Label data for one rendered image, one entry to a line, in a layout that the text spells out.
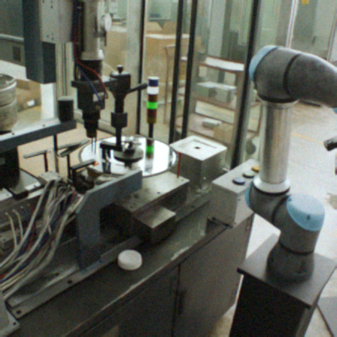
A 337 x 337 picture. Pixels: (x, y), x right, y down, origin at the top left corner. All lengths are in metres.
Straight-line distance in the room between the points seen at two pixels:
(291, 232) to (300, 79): 0.44
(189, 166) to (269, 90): 0.61
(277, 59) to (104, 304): 0.77
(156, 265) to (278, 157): 0.48
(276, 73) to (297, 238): 0.47
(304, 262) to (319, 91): 0.51
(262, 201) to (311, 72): 0.43
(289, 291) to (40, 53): 1.01
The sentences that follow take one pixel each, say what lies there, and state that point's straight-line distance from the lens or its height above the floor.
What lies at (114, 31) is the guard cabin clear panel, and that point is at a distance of 1.97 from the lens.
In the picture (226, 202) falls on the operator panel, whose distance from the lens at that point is 1.30.
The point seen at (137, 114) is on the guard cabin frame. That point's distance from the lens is 1.91.
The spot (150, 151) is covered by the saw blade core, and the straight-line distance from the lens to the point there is 1.36.
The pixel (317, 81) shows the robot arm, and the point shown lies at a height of 1.33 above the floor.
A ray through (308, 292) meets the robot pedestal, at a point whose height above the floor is 0.75.
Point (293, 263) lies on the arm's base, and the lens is 1.16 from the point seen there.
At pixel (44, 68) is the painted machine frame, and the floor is 1.27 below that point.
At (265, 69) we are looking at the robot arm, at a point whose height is 1.33.
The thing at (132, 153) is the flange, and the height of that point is 0.96.
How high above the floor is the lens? 1.50
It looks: 26 degrees down
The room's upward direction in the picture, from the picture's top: 4 degrees clockwise
